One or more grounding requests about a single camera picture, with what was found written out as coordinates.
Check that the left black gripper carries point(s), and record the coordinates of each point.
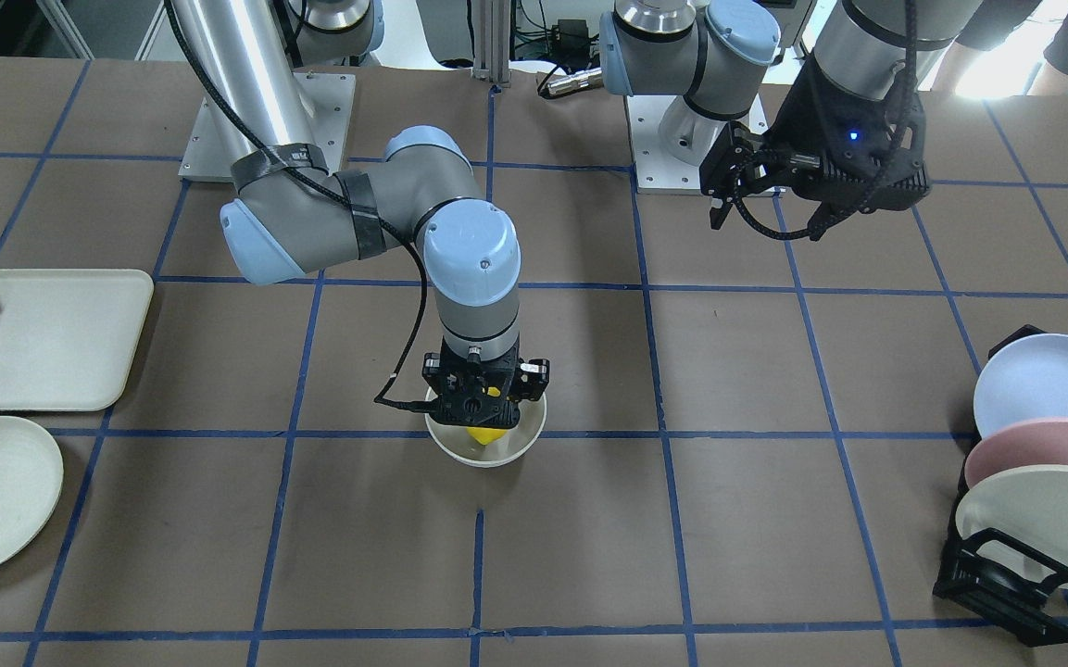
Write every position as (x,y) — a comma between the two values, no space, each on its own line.
(809,113)

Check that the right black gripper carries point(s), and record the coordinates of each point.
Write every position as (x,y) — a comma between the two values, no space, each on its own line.
(534,375)

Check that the yellow lemon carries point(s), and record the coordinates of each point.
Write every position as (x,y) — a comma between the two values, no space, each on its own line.
(484,436)

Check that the cream ceramic bowl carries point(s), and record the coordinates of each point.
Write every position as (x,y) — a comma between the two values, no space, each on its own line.
(456,442)

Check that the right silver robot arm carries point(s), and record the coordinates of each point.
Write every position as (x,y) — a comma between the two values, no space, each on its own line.
(293,215)

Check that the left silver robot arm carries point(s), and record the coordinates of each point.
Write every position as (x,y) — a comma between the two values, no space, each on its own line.
(716,57)

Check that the blue plate in rack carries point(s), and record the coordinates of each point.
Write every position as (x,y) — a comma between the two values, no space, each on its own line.
(1024,381)

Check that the cream rectangular tray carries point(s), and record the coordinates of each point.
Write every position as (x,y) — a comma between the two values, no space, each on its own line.
(68,337)

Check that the pink plate in rack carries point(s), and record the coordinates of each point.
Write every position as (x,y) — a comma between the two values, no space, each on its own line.
(1041,441)

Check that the black dish rack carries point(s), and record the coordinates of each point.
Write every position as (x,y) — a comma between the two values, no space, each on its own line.
(1002,579)

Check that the cream plate in rack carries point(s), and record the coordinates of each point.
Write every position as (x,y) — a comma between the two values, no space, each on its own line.
(1029,503)

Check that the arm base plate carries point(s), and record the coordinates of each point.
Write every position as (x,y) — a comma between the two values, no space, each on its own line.
(314,109)
(669,141)

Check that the aluminium frame post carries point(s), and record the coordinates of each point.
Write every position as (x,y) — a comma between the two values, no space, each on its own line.
(491,40)

